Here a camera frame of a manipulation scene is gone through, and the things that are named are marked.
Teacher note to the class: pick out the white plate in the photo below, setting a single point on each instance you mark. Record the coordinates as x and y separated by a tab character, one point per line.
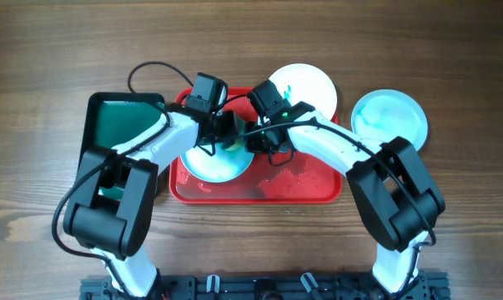
300	82
385	114
222	167

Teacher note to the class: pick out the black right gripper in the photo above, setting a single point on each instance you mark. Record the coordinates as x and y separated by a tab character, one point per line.
254	145

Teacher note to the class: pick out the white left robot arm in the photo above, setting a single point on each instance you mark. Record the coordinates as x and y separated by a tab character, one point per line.
106	213

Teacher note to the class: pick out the green sponge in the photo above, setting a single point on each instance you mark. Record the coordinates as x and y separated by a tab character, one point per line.
234	146

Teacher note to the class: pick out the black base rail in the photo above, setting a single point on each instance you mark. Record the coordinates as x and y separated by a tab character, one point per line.
342	286

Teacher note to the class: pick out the black tub with green water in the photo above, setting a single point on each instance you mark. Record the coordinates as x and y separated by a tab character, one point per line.
117	117

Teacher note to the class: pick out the red plastic tray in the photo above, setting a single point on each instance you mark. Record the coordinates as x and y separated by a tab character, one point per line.
284	178

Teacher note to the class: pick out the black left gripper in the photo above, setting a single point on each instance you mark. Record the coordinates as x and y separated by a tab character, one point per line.
232	132

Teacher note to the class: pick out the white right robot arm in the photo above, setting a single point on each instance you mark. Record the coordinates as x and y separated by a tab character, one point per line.
395	195

